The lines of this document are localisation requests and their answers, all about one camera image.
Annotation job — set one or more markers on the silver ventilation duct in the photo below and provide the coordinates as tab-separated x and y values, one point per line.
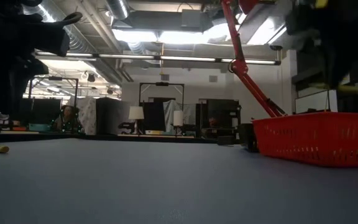
79	40

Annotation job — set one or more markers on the white cloth cover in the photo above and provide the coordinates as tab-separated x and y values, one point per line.
89	115

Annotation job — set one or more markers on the red mesh basket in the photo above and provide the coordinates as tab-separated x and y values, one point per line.
315	140

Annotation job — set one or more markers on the white table lamp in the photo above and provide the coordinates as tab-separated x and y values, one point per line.
178	118
136	112

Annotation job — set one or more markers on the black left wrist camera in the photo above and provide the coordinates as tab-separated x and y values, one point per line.
51	42

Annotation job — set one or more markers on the black mesh basket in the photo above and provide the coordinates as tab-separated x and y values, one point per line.
248	137

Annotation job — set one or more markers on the teal box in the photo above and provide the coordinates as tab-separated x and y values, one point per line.
38	127

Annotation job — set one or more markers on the black cabinet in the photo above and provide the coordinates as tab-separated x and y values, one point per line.
112	115
225	112

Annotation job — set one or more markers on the background robot rig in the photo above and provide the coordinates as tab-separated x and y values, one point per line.
68	119

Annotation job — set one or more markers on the whiteboard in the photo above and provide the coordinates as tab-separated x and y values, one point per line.
312	102

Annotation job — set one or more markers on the black aluminium table frame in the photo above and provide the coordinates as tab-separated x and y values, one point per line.
73	137

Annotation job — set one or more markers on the person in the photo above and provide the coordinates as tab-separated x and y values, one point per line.
212	122

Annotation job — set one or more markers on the red desk lamp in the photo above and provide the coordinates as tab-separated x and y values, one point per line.
239	67

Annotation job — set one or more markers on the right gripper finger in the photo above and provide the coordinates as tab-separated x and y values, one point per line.
344	70
331	70

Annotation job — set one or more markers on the black background rig frame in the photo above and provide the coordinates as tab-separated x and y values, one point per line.
162	83
54	78

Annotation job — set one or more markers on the long ceiling light strip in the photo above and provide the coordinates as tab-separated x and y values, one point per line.
129	56

